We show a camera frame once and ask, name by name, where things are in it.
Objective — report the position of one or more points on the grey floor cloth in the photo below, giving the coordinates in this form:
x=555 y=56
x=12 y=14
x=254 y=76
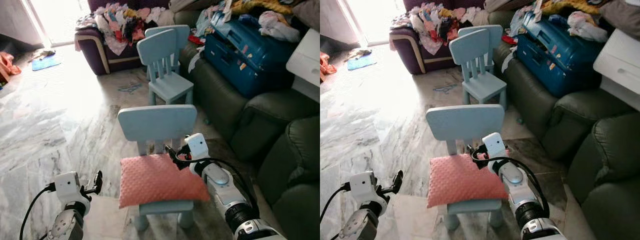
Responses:
x=357 y=53
x=42 y=53

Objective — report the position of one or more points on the colourful clothes pile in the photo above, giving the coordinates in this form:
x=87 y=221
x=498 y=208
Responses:
x=435 y=25
x=120 y=25

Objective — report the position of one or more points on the pink dotted pillow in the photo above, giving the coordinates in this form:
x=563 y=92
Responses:
x=155 y=180
x=462 y=180

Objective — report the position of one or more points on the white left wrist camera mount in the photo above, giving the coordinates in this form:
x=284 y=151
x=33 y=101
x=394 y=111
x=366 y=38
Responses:
x=362 y=185
x=67 y=185

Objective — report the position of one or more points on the yellow cloth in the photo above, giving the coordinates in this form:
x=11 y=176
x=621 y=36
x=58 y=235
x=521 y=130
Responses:
x=260 y=6
x=570 y=6

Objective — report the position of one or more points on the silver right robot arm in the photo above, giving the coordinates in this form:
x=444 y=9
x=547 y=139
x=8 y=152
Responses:
x=520 y=190
x=225 y=190

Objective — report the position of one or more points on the blue floor mat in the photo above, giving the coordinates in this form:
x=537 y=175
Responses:
x=361 y=61
x=45 y=62

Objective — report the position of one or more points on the small red item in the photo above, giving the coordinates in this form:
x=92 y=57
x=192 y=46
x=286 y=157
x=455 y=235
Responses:
x=196 y=40
x=509 y=40

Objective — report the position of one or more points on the dark green sofa with luggage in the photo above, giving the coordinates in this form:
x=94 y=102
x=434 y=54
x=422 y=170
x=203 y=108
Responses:
x=535 y=100
x=225 y=105

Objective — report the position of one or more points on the blue hard suitcase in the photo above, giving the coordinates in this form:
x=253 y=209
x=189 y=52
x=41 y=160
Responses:
x=555 y=60
x=245 y=60

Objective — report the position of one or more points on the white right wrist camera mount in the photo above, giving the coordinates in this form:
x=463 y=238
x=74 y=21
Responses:
x=197 y=146
x=495 y=145

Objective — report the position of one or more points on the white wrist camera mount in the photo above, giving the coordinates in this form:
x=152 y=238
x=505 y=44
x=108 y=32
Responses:
x=495 y=145
x=67 y=185
x=197 y=146
x=362 y=185

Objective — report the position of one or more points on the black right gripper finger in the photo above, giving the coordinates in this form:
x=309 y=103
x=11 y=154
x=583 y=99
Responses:
x=471 y=151
x=171 y=154

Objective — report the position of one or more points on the beige cushion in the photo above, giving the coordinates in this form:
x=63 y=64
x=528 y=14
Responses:
x=185 y=4
x=500 y=4

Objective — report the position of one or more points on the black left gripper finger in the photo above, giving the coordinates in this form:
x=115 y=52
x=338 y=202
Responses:
x=398 y=181
x=99 y=181

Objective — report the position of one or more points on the purple armchair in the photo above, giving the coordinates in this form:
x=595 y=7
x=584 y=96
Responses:
x=92 y=55
x=406 y=55

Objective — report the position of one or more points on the light blue child chair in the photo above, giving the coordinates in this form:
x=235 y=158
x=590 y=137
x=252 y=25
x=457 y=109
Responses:
x=482 y=90
x=496 y=36
x=167 y=90
x=184 y=37
x=157 y=122
x=465 y=122

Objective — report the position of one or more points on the orange cloth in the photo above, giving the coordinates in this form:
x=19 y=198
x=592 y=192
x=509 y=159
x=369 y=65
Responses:
x=7 y=65
x=325 y=65

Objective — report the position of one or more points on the pale blue clothes heap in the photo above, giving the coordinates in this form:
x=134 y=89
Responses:
x=210 y=20
x=522 y=20

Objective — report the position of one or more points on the white cabinet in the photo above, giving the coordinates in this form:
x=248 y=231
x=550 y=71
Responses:
x=305 y=62
x=617 y=65

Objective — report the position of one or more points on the white and pink cloth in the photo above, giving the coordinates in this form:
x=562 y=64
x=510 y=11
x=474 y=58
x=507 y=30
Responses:
x=275 y=25
x=585 y=25

